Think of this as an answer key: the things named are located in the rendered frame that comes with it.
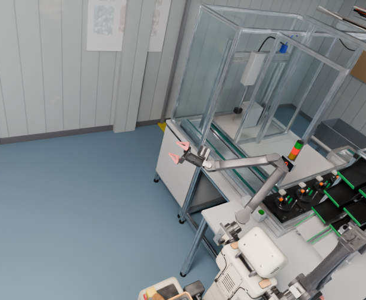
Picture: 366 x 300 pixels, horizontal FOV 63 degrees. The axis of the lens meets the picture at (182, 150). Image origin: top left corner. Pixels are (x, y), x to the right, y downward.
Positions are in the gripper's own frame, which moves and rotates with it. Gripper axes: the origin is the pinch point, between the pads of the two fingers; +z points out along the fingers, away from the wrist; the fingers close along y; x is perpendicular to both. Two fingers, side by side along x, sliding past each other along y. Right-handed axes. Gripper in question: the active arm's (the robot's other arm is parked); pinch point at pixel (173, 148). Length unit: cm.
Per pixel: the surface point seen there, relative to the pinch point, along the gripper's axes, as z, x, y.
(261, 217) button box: -84, -10, -23
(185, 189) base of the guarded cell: -50, -76, -89
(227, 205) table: -65, -23, -38
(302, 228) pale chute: -108, -3, -10
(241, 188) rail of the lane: -71, -36, -27
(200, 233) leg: -58, -9, -64
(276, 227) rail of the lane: -95, -6, -21
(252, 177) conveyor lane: -82, -57, -27
